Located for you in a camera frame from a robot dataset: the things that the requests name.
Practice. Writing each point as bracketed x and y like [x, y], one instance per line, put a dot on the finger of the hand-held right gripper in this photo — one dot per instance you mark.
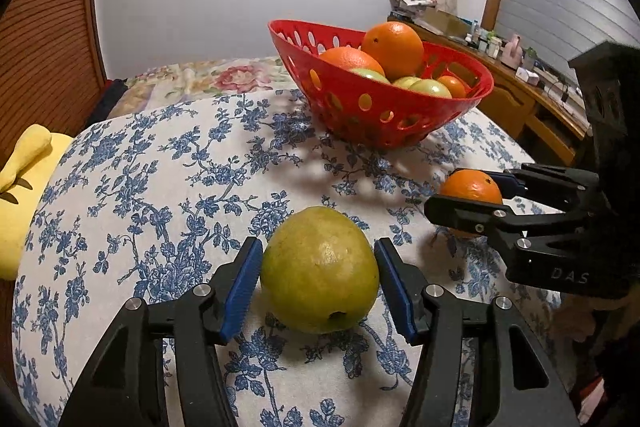
[460, 212]
[545, 179]

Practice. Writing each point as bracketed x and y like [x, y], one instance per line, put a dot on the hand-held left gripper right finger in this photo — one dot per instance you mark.
[395, 292]

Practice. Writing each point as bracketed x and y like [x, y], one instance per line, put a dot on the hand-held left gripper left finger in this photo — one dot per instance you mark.
[240, 292]

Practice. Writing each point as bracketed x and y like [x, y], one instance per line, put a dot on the orange mandarin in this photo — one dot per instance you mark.
[454, 87]
[470, 187]

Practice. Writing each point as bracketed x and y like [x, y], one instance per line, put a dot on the yellow-green pear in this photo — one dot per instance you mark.
[320, 269]

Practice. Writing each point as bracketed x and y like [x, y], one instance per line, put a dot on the green apple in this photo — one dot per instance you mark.
[430, 88]
[404, 82]
[370, 75]

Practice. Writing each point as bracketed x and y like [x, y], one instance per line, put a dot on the red perforated plastic basket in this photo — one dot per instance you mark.
[360, 117]

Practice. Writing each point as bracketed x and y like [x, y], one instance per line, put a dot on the large orange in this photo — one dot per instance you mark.
[392, 49]
[347, 58]

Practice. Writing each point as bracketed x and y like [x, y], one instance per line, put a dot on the person's right hand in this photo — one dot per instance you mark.
[580, 319]

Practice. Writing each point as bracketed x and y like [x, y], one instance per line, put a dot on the wooden desk with clutter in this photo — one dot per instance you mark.
[520, 107]

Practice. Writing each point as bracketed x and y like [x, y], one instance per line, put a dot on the small white box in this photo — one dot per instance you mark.
[526, 76]

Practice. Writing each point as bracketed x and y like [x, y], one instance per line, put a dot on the blue floral cloth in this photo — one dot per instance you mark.
[150, 207]

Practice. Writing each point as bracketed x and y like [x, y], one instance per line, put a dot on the pink container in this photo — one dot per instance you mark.
[512, 52]

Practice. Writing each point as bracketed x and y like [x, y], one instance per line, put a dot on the group of small bottles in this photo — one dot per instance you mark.
[482, 41]

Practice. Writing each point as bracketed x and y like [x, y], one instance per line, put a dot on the stack of papers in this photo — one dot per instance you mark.
[410, 4]

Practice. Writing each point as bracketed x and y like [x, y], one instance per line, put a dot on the pink floral quilt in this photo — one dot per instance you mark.
[210, 79]

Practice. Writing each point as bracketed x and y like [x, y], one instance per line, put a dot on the yellow plush toy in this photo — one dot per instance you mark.
[25, 217]

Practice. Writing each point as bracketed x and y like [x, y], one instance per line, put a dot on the dark bag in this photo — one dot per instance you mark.
[110, 102]

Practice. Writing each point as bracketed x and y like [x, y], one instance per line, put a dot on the wooden slatted wardrobe door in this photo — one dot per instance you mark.
[50, 42]

